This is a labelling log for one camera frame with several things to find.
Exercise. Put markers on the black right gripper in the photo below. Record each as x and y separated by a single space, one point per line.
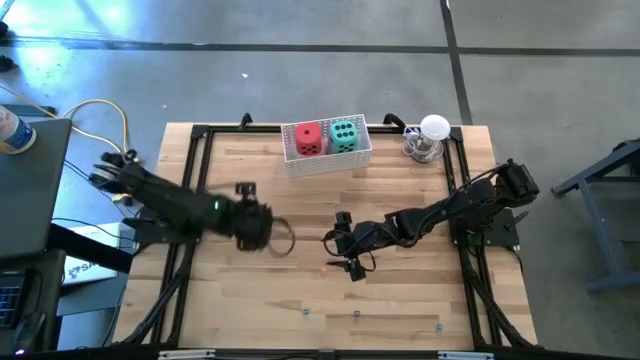
360 239

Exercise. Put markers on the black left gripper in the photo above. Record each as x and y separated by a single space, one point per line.
252 222

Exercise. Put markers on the large red foam die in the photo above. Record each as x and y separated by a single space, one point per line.
308 135

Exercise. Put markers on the large green foam die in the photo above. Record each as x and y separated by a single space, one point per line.
344 142

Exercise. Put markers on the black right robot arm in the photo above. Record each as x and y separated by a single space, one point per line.
450 207

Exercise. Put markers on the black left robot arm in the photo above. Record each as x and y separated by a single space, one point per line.
170 200

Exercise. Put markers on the white perforated basket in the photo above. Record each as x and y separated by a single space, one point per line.
330 162

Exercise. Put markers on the black desk support bar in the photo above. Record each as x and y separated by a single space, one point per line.
90 248

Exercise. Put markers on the white printed box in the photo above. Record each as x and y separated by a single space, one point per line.
87 270

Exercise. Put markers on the black lower desk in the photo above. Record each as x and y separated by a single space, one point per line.
47 300

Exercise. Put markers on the grey side desk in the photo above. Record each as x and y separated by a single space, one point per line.
30 190

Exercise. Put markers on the black computer mouse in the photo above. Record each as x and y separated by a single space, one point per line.
29 332

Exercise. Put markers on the white bottle blue label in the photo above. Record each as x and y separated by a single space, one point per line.
15 135

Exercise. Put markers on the backlit black keyboard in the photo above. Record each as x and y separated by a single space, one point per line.
7 307

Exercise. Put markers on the blue metal stand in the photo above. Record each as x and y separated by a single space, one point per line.
598 225

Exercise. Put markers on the black aluminium table frame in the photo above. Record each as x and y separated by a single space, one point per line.
225 129

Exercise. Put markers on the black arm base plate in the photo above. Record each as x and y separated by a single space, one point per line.
505 235
147 237

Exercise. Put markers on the white bracket bar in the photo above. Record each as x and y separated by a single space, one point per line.
465 356
185 354

